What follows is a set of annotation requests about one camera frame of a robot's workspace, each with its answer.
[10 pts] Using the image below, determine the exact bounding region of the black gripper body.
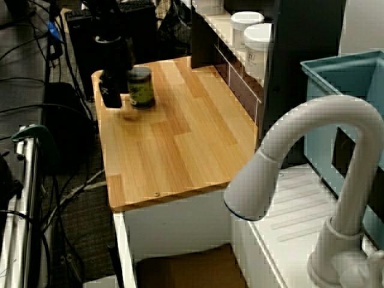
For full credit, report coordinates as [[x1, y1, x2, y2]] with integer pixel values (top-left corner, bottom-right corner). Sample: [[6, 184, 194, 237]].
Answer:
[[94, 35, 135, 77]]

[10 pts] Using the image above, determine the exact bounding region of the green pea can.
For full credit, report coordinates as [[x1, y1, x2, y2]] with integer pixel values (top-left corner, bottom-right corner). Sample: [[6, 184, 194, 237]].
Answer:
[[127, 66, 155, 110]]

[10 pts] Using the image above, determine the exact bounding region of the black equipment box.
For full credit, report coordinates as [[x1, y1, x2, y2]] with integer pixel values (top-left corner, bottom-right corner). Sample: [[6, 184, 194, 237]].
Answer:
[[65, 0, 157, 100]]

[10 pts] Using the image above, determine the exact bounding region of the blue tag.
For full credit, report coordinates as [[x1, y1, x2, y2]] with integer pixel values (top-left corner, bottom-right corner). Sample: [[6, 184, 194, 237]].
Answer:
[[47, 20, 65, 45]]

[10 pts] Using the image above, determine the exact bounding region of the green clamp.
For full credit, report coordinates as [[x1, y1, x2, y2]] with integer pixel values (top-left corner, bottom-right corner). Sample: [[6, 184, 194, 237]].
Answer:
[[11, 124, 61, 172]]

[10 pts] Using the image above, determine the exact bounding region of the cream hutch shelf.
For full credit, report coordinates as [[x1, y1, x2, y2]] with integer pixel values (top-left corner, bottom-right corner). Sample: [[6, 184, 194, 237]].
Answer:
[[191, 0, 272, 91]]

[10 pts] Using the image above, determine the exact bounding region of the silver aluminium extrusion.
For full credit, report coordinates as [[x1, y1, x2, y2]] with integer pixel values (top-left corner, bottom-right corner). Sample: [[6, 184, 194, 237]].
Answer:
[[0, 125, 41, 288]]

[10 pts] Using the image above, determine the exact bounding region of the white lidded jar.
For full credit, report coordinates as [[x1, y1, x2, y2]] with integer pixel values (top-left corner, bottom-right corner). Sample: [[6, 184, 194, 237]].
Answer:
[[243, 23, 274, 76], [230, 11, 265, 52]]

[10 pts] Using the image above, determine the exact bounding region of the white toy sink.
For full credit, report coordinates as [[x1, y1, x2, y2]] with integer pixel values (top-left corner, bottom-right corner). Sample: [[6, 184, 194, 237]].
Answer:
[[112, 163, 384, 288]]

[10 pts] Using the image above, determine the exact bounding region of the black hutch side panel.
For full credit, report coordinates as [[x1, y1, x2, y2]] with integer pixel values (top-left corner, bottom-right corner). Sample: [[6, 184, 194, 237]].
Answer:
[[260, 0, 346, 169]]

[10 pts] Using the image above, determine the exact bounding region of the grey toy faucet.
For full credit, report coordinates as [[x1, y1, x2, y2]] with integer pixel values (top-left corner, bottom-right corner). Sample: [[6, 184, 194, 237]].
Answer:
[[223, 95, 384, 288]]

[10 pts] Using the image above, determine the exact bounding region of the teal plastic bin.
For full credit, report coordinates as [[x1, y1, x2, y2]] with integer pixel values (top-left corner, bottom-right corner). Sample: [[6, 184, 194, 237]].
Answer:
[[301, 50, 384, 251]]

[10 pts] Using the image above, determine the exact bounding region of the black cable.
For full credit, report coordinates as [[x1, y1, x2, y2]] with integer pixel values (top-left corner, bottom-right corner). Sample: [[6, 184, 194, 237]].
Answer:
[[56, 11, 95, 124]]

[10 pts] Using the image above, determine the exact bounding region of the black wire mesh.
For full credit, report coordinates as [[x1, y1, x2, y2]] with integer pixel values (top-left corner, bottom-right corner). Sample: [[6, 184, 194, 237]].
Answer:
[[157, 0, 193, 58]]

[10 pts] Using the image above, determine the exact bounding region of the light grey cable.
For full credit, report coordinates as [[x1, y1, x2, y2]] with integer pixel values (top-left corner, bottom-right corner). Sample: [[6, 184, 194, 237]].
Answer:
[[41, 169, 106, 229]]

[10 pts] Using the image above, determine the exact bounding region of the black round mount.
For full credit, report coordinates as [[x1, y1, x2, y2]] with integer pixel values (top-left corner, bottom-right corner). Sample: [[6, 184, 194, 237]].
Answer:
[[0, 152, 23, 238]]

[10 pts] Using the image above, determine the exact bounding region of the black oven door handle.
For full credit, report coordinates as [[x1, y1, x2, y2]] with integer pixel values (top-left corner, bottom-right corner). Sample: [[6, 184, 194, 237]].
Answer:
[[107, 241, 124, 288]]

